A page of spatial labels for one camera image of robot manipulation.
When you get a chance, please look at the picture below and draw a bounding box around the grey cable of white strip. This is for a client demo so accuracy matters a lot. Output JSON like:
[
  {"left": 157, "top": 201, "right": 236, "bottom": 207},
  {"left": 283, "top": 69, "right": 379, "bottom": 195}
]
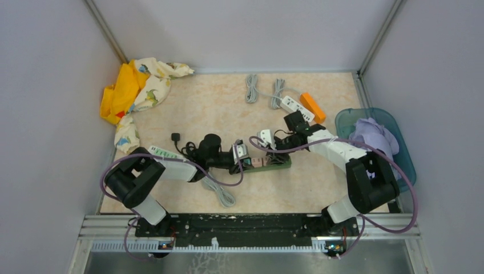
[{"left": 245, "top": 74, "right": 284, "bottom": 104}]

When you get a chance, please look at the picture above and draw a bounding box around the small white green-plug strip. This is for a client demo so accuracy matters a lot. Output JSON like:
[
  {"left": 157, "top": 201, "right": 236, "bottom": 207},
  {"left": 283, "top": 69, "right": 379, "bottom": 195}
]
[{"left": 148, "top": 146, "right": 184, "bottom": 159}]

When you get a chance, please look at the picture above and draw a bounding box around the black plug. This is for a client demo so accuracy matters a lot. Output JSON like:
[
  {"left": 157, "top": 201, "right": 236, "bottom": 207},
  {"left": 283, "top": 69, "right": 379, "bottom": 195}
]
[{"left": 171, "top": 132, "right": 180, "bottom": 143}]

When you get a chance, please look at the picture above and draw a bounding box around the yellow dinosaur cloth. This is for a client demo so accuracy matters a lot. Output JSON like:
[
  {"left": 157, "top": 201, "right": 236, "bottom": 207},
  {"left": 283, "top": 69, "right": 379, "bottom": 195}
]
[{"left": 99, "top": 57, "right": 194, "bottom": 154}]

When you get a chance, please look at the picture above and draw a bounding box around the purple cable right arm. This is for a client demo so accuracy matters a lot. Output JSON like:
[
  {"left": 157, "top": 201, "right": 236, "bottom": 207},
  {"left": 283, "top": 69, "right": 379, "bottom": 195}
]
[{"left": 248, "top": 136, "right": 419, "bottom": 235}]

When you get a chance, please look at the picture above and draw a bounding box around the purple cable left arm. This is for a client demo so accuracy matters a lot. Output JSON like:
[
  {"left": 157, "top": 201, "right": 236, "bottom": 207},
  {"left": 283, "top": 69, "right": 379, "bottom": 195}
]
[{"left": 99, "top": 143, "right": 245, "bottom": 263}]

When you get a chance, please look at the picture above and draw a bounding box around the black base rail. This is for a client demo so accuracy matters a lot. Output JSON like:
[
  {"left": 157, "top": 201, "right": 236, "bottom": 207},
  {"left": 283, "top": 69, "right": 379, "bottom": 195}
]
[{"left": 135, "top": 213, "right": 360, "bottom": 248}]

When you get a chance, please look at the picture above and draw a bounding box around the white usb power strip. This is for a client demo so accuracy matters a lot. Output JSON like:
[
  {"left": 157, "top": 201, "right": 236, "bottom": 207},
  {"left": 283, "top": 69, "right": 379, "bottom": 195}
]
[{"left": 280, "top": 96, "right": 315, "bottom": 122}]

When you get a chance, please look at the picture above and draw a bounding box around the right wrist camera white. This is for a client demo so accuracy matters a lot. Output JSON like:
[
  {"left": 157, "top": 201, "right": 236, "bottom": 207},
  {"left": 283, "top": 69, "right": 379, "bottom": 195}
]
[{"left": 257, "top": 129, "right": 276, "bottom": 150}]

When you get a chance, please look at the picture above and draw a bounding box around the orange power strip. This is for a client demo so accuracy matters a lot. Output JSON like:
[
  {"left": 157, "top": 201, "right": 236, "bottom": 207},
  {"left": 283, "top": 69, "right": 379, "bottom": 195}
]
[{"left": 300, "top": 92, "right": 326, "bottom": 124}]

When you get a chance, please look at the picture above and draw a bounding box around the grey coiled cable small strip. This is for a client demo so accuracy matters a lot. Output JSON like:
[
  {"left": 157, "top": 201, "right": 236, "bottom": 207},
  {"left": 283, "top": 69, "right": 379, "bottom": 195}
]
[{"left": 201, "top": 177, "right": 236, "bottom": 208}]

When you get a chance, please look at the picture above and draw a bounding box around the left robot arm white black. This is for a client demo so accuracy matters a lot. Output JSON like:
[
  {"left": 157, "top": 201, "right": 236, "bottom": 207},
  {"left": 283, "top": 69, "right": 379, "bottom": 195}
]
[{"left": 100, "top": 134, "right": 249, "bottom": 236}]

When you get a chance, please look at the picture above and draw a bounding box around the teal plastic bin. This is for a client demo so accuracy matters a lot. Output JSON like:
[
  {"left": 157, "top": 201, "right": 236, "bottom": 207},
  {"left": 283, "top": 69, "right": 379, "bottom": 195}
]
[{"left": 335, "top": 108, "right": 416, "bottom": 185}]

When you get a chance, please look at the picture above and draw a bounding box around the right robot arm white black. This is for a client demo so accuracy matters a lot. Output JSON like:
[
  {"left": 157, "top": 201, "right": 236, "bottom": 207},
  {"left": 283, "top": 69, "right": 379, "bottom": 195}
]
[{"left": 275, "top": 111, "right": 400, "bottom": 235}]

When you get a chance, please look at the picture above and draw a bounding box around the purple cloth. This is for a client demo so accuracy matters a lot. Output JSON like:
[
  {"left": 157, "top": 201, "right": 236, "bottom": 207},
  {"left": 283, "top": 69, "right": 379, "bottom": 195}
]
[{"left": 349, "top": 118, "right": 400, "bottom": 160}]

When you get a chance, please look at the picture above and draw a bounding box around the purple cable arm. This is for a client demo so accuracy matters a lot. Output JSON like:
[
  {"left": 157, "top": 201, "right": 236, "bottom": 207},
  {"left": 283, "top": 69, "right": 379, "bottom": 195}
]
[
  {"left": 99, "top": 143, "right": 245, "bottom": 263},
  {"left": 248, "top": 136, "right": 419, "bottom": 235}
]

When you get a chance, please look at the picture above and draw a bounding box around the grey cable of orange strip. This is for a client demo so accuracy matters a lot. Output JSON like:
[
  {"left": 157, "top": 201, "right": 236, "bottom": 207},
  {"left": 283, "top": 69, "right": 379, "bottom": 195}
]
[{"left": 269, "top": 78, "right": 303, "bottom": 110}]

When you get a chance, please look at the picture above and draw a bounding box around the teal plug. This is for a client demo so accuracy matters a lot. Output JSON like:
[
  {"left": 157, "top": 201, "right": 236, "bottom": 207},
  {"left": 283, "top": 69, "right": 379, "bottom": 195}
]
[{"left": 243, "top": 158, "right": 253, "bottom": 170}]

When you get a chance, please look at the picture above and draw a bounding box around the green long power strip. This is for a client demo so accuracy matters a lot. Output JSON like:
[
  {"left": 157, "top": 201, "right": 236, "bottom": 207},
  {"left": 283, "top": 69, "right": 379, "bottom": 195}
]
[{"left": 244, "top": 158, "right": 292, "bottom": 173}]

